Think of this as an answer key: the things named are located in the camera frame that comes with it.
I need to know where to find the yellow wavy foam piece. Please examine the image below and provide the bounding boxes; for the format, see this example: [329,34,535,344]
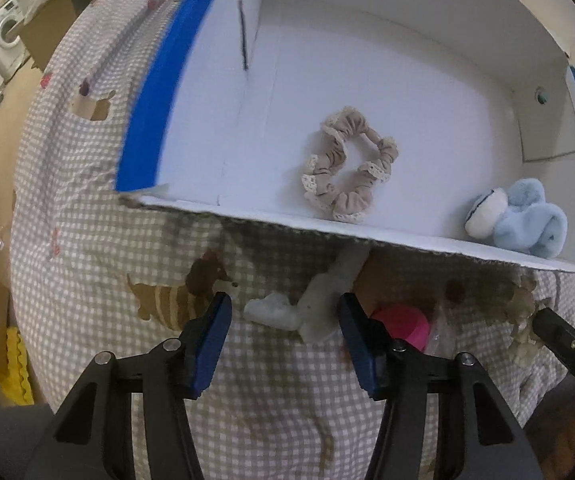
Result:
[0,326,35,407]

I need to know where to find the beige lace-trimmed scrunchie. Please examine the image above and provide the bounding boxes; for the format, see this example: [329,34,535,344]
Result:
[301,106,399,222]

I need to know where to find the beige lace cloth piece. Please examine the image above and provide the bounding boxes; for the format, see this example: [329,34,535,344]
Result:
[498,271,553,367]

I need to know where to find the white washing machine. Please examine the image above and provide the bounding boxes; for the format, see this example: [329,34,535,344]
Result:
[0,0,31,79]

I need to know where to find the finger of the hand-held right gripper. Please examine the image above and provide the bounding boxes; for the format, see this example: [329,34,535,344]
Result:
[531,306,575,402]

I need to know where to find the open brown cardboard box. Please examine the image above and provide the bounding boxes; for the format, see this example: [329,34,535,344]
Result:
[16,0,86,75]

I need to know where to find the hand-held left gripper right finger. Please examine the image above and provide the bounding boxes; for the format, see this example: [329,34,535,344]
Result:
[337,292,543,480]

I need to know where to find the white cardboard box blue edges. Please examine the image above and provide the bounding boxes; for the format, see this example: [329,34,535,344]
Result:
[114,0,575,275]

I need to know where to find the pink scrunchie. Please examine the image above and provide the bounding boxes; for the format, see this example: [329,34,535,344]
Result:
[370,304,431,354]

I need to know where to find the light blue fluffy plush scrunchie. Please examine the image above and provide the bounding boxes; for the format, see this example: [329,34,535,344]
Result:
[464,178,569,259]

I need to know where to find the checked dog print bedsheet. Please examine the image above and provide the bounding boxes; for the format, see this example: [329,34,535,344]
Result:
[10,0,575,480]

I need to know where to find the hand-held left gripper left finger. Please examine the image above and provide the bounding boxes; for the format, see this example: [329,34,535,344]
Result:
[25,291,233,480]

